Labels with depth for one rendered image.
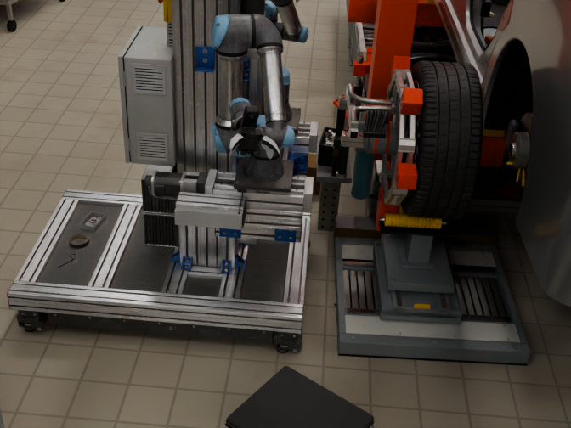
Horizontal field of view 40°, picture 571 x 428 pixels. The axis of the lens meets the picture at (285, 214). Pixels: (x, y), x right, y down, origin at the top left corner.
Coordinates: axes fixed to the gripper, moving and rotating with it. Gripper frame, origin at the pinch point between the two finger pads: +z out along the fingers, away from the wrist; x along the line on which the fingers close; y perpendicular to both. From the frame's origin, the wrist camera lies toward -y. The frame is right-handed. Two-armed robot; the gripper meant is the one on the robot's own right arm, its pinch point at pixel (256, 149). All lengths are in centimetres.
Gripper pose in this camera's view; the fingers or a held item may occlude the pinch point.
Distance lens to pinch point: 245.3
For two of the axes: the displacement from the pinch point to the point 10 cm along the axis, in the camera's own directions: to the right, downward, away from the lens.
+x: -9.7, -0.5, -2.5
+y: -1.8, 8.3, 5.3
